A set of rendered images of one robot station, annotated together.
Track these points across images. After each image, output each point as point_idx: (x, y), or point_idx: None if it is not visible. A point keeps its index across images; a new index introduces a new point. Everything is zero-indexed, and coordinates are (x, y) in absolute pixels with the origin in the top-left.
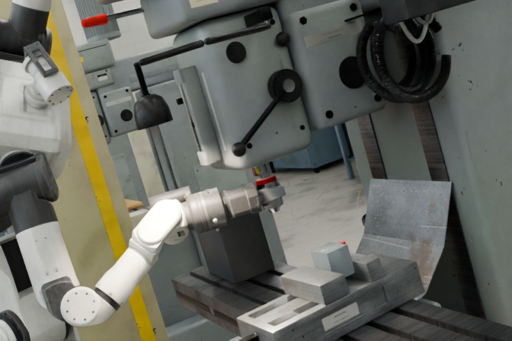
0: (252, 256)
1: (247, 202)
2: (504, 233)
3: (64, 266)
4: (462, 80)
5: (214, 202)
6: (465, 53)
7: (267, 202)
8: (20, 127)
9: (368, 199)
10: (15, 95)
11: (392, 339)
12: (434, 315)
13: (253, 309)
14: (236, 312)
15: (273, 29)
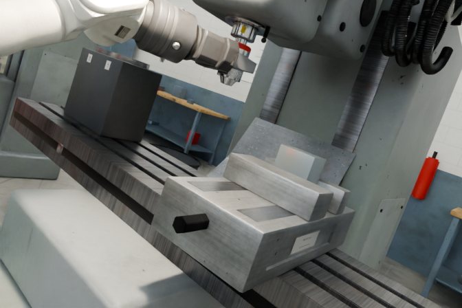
0: (130, 120)
1: (220, 52)
2: (369, 216)
3: None
4: (422, 80)
5: (189, 24)
6: (432, 62)
7: (234, 68)
8: None
9: (245, 131)
10: None
11: (377, 306)
12: (391, 285)
13: (134, 171)
14: (106, 164)
15: None
